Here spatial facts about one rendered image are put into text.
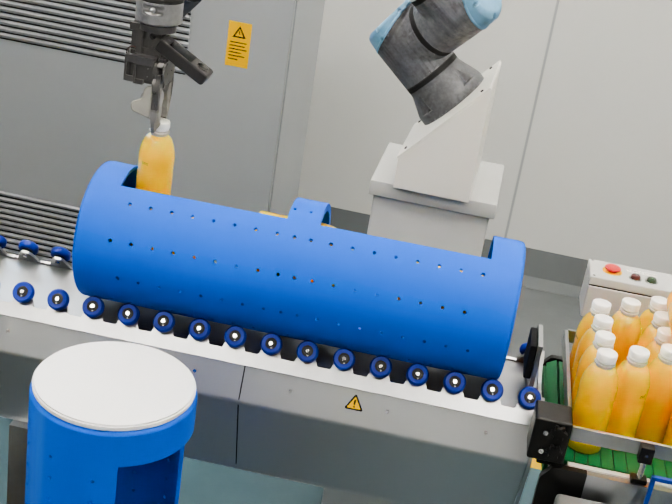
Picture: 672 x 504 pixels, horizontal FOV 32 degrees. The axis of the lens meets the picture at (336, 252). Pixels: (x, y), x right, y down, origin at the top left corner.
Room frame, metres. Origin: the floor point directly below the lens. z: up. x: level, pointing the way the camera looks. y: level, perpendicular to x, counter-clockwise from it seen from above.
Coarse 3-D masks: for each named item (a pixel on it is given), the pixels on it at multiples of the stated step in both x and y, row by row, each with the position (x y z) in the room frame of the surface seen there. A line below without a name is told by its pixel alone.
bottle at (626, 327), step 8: (616, 312) 2.21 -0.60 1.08; (624, 312) 2.18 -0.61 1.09; (616, 320) 2.18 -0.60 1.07; (624, 320) 2.18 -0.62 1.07; (632, 320) 2.18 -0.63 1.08; (616, 328) 2.17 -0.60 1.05; (624, 328) 2.17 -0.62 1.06; (632, 328) 2.17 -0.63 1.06; (640, 328) 2.18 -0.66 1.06; (616, 336) 2.17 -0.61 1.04; (624, 336) 2.16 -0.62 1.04; (632, 336) 2.17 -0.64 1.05; (616, 344) 2.17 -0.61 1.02; (624, 344) 2.16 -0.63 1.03; (632, 344) 2.17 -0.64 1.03; (624, 352) 2.16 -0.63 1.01; (616, 368) 2.16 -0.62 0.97
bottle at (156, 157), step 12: (156, 132) 2.16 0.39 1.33; (168, 132) 2.17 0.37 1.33; (144, 144) 2.16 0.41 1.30; (156, 144) 2.15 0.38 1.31; (168, 144) 2.16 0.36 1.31; (144, 156) 2.15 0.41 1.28; (156, 156) 2.14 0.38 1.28; (168, 156) 2.15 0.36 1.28; (144, 168) 2.14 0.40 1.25; (156, 168) 2.14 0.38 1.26; (168, 168) 2.16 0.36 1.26; (144, 180) 2.14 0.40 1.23; (156, 180) 2.14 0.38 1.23; (168, 180) 2.16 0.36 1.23; (156, 192) 2.14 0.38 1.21; (168, 192) 2.16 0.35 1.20
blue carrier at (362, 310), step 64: (128, 192) 2.10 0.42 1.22; (128, 256) 2.03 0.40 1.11; (192, 256) 2.02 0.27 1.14; (256, 256) 2.02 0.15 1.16; (320, 256) 2.02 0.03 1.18; (384, 256) 2.03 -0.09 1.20; (448, 256) 2.04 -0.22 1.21; (512, 256) 2.06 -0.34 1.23; (256, 320) 2.02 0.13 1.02; (320, 320) 2.00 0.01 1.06; (384, 320) 1.98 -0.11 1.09; (448, 320) 1.97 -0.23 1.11; (512, 320) 1.96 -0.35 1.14
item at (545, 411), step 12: (540, 408) 1.89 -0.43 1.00; (552, 408) 1.89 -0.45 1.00; (564, 408) 1.90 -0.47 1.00; (540, 420) 1.85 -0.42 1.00; (552, 420) 1.85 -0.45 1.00; (564, 420) 1.86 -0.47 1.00; (528, 432) 1.91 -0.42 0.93; (540, 432) 1.85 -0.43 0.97; (552, 432) 1.84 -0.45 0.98; (564, 432) 1.84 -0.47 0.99; (528, 444) 1.86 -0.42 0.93; (540, 444) 1.85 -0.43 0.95; (552, 444) 1.85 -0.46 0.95; (564, 444) 1.85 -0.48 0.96; (528, 456) 1.85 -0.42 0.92; (540, 456) 1.85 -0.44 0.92; (552, 456) 1.84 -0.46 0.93; (564, 456) 1.85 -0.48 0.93
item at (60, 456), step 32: (32, 416) 1.61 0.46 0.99; (192, 416) 1.67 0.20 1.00; (32, 448) 1.61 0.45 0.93; (64, 448) 1.56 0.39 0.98; (96, 448) 1.55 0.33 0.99; (128, 448) 1.56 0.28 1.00; (160, 448) 1.60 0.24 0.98; (32, 480) 1.60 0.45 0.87; (64, 480) 1.56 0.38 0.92; (96, 480) 1.55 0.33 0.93; (128, 480) 1.83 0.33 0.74; (160, 480) 1.80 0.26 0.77
